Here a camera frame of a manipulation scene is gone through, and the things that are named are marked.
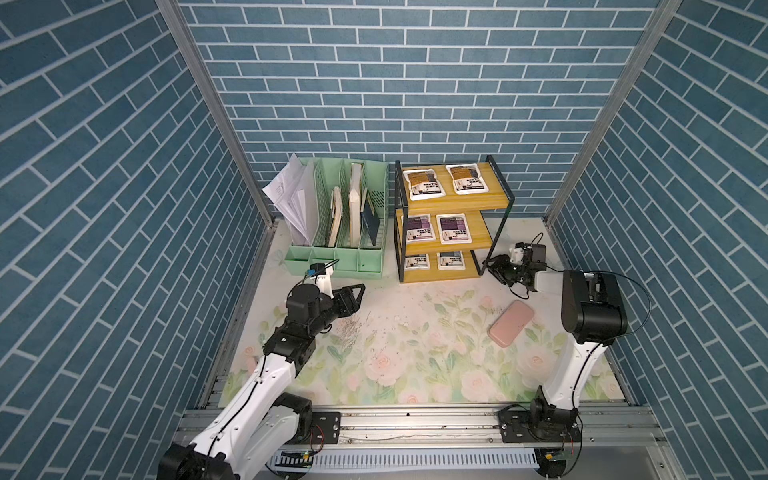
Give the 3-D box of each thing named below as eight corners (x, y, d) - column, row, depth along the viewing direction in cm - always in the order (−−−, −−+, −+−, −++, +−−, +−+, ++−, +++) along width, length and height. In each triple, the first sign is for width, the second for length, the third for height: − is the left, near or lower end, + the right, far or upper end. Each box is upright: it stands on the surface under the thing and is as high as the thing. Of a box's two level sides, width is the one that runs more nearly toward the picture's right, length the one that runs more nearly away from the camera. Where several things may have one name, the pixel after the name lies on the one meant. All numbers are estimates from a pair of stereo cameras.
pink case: (504, 351, 89) (507, 348, 87) (483, 333, 93) (485, 329, 90) (534, 316, 97) (538, 312, 94) (514, 300, 100) (516, 296, 98)
